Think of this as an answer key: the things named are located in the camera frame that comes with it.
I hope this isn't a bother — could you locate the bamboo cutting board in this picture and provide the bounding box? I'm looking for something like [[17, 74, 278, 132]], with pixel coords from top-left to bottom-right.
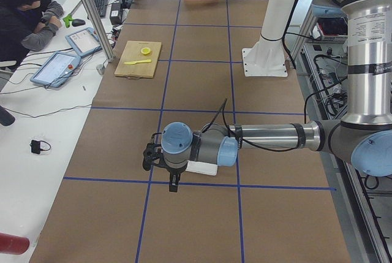
[[114, 40, 162, 78]]

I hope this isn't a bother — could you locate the yellow lemon slice toy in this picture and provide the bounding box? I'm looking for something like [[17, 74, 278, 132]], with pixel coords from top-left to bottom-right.
[[140, 47, 152, 56]]

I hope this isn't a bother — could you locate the white rectangular tray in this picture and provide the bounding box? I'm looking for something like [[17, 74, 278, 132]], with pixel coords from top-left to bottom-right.
[[186, 161, 218, 176]]

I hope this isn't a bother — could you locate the yellow plastic knife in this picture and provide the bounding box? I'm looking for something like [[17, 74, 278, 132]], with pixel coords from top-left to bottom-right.
[[124, 59, 152, 66]]

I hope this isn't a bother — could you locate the black keyboard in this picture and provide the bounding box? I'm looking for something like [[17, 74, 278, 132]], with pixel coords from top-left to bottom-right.
[[93, 0, 108, 18]]

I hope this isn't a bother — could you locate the seated person dark jacket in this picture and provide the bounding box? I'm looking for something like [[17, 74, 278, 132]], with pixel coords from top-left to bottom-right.
[[1, 0, 64, 70]]

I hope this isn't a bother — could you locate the red cylinder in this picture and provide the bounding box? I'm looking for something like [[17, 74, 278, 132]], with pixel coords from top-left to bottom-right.
[[0, 233, 30, 255]]

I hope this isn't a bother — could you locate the black computer mouse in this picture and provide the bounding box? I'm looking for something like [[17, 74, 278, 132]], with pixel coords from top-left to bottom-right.
[[71, 18, 86, 27]]

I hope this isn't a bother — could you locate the aluminium frame post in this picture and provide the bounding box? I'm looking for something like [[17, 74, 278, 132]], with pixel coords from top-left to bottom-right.
[[81, 0, 115, 63]]

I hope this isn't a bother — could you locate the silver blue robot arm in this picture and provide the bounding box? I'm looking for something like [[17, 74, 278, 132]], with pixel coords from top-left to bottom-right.
[[143, 0, 391, 192]]

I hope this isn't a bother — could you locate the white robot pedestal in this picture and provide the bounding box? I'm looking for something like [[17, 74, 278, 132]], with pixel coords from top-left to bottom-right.
[[242, 0, 297, 77]]

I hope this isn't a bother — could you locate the blue teach pendant tablet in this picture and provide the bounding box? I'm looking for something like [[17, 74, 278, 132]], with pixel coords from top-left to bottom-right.
[[65, 27, 102, 58]]

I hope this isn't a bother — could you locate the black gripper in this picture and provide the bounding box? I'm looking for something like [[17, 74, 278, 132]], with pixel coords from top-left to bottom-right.
[[167, 164, 187, 192]]

